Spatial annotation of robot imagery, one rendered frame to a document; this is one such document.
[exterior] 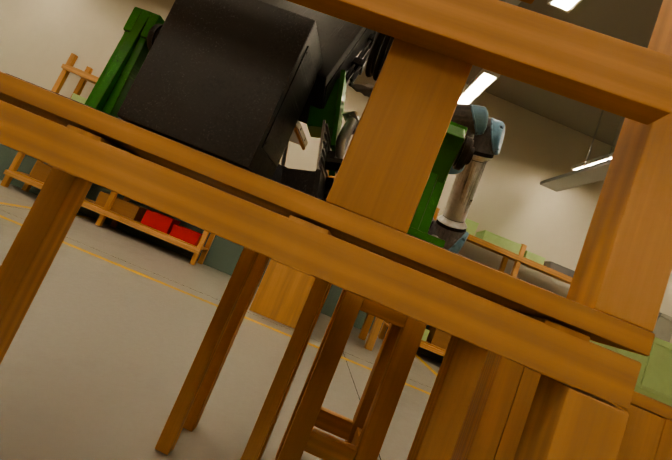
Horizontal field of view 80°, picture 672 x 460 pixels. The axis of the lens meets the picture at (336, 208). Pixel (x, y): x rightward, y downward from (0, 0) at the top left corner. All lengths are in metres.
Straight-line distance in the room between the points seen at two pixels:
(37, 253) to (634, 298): 1.56
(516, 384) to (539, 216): 6.38
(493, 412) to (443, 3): 1.16
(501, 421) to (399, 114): 1.05
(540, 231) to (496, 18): 7.05
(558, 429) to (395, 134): 0.50
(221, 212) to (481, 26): 0.51
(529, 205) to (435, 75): 6.98
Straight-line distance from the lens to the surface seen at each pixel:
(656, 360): 1.57
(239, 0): 0.97
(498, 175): 7.48
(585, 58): 0.75
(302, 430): 1.57
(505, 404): 1.46
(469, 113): 1.09
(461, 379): 1.30
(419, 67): 0.73
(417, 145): 0.67
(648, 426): 1.57
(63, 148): 0.83
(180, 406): 1.60
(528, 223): 7.60
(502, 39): 0.72
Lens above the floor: 0.79
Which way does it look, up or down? 8 degrees up
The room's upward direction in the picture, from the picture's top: 23 degrees clockwise
